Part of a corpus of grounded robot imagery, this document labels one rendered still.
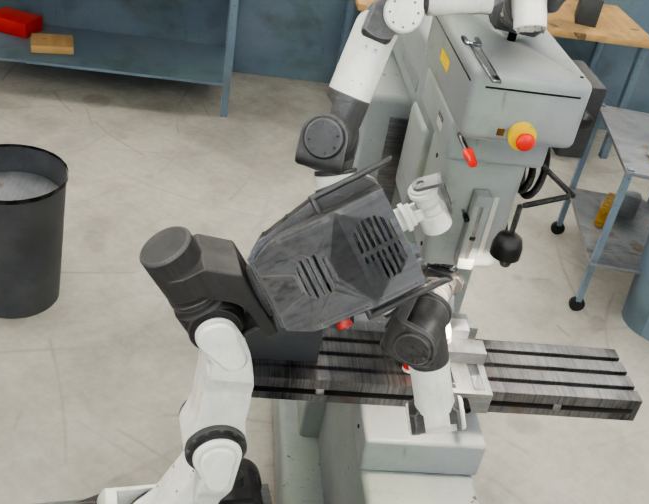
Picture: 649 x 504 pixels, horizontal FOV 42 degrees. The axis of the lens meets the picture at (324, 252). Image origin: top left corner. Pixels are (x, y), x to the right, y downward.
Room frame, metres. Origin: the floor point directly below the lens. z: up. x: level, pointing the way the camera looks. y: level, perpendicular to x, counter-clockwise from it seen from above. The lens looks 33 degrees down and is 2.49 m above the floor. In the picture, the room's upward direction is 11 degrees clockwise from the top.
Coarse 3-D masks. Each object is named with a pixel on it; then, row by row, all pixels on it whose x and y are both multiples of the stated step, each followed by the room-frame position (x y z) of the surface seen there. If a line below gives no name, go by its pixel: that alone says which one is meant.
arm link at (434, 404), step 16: (448, 368) 1.42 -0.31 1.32; (416, 384) 1.41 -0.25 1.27; (432, 384) 1.40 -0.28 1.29; (448, 384) 1.42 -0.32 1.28; (416, 400) 1.41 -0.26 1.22; (432, 400) 1.39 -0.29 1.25; (448, 400) 1.41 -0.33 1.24; (416, 416) 1.40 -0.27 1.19; (432, 416) 1.39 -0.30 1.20; (448, 416) 1.40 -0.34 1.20; (464, 416) 1.44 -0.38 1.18; (416, 432) 1.40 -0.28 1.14
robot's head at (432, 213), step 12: (408, 204) 1.56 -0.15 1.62; (420, 204) 1.54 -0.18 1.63; (432, 204) 1.55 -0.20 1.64; (444, 204) 1.58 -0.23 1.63; (408, 216) 1.53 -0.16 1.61; (420, 216) 1.55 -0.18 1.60; (432, 216) 1.55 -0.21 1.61; (444, 216) 1.55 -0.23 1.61; (432, 228) 1.55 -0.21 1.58; (444, 228) 1.55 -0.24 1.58
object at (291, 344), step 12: (276, 324) 1.80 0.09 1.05; (252, 336) 1.79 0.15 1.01; (264, 336) 1.79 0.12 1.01; (276, 336) 1.80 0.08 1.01; (288, 336) 1.80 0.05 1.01; (300, 336) 1.81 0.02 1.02; (312, 336) 1.82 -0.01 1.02; (252, 348) 1.79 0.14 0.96; (264, 348) 1.79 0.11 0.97; (276, 348) 1.80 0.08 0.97; (288, 348) 1.81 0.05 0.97; (300, 348) 1.81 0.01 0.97; (312, 348) 1.82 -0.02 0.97; (300, 360) 1.81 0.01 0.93; (312, 360) 1.82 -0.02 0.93
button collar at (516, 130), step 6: (516, 126) 1.68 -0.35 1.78; (522, 126) 1.68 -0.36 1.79; (528, 126) 1.68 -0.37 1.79; (510, 132) 1.68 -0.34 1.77; (516, 132) 1.68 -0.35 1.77; (522, 132) 1.68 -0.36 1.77; (528, 132) 1.68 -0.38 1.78; (534, 132) 1.69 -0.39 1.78; (510, 138) 1.68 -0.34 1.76; (516, 138) 1.68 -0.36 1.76; (534, 138) 1.69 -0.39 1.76; (510, 144) 1.68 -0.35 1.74
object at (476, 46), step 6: (462, 36) 1.85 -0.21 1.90; (468, 42) 1.82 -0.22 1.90; (474, 42) 1.82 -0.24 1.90; (480, 42) 1.83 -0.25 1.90; (474, 48) 1.78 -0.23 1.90; (480, 48) 1.79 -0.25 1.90; (480, 54) 1.75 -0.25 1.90; (480, 60) 1.72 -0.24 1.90; (486, 60) 1.72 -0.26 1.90; (486, 66) 1.69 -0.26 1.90; (492, 66) 1.70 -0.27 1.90; (486, 72) 1.67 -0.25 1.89; (492, 72) 1.66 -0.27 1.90; (492, 78) 1.63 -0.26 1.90; (498, 78) 1.63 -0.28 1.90
